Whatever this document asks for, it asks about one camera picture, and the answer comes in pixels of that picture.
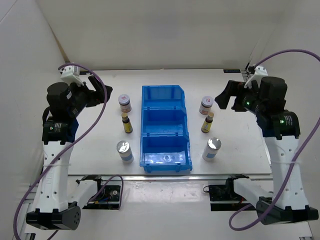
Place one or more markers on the silver-lid shaker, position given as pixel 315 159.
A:
pixel 125 152
pixel 211 149

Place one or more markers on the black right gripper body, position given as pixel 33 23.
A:
pixel 247 99

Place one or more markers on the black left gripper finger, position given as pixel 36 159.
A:
pixel 95 83
pixel 105 93

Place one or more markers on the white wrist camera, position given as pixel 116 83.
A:
pixel 71 74
pixel 256 74

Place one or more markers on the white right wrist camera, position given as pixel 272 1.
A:
pixel 256 74

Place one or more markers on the small yellow-label bottle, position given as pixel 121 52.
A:
pixel 206 126
pixel 126 123

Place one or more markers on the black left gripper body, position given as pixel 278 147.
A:
pixel 82 96

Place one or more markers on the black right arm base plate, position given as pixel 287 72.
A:
pixel 222 196

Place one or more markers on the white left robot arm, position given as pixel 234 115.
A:
pixel 56 209

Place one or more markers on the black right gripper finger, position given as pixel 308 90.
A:
pixel 229 91
pixel 241 85

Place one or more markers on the blue three-compartment plastic bin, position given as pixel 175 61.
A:
pixel 164 135

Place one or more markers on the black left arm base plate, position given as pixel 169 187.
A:
pixel 107 197

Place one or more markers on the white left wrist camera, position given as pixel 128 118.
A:
pixel 71 74

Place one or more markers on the white-lid spice jar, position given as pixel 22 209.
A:
pixel 206 105
pixel 125 103

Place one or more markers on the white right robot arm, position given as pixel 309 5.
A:
pixel 280 129

